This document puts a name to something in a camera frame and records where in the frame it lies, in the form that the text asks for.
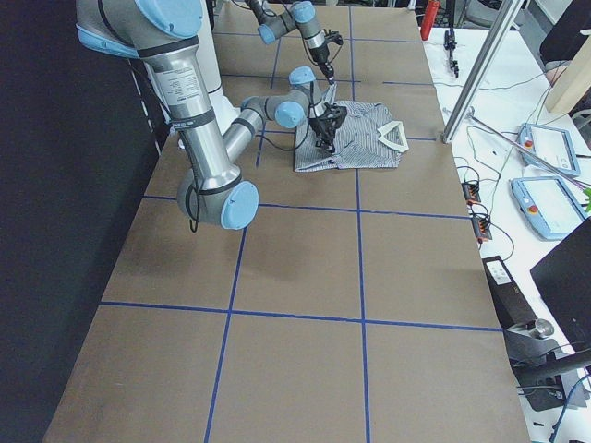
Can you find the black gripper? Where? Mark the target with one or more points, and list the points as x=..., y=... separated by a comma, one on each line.
x=320, y=58
x=319, y=125

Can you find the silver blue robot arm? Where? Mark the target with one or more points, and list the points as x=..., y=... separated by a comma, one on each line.
x=300, y=16
x=174, y=39

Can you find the red cylinder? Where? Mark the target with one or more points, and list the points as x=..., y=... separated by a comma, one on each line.
x=431, y=10

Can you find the black clamp tool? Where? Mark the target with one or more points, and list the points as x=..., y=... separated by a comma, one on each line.
x=449, y=38

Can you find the far orange black connector block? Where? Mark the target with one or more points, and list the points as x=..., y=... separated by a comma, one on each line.
x=471, y=192

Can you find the orange black connector block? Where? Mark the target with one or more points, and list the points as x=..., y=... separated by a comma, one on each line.
x=481, y=226
x=471, y=192

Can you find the near orange black connector block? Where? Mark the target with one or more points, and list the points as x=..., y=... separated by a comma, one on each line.
x=481, y=226

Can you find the near blue teach pendant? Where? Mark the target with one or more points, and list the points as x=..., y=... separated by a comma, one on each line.
x=548, y=205

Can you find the blue teach pendant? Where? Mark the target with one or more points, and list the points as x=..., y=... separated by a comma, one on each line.
x=552, y=145
x=548, y=205

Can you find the far blue teach pendant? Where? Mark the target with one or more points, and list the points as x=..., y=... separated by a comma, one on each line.
x=552, y=145

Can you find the beige wooden board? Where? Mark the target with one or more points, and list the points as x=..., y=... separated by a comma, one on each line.
x=574, y=81

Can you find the dark box with white label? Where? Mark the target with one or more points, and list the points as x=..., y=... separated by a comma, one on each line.
x=511, y=307

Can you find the black monitor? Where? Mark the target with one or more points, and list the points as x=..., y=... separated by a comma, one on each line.
x=562, y=278

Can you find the black stand with metal knob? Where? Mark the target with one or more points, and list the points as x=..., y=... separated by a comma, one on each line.
x=546, y=371

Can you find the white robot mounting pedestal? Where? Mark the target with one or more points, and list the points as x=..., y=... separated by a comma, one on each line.
x=224, y=110

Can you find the aluminium frame post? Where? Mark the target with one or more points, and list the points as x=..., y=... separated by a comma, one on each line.
x=484, y=59

